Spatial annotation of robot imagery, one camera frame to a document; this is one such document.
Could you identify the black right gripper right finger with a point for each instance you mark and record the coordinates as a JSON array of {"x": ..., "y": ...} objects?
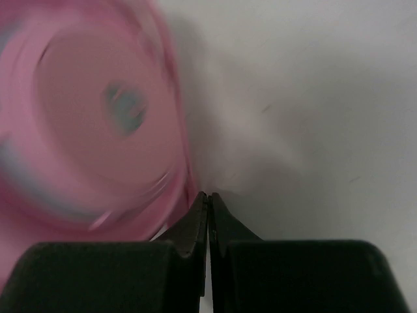
[{"x": 250, "y": 274}]

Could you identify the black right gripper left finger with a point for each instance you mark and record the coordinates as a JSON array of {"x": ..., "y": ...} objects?
[{"x": 163, "y": 275}]

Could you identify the pink headphones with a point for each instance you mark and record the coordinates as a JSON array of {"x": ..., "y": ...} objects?
[{"x": 93, "y": 138}]

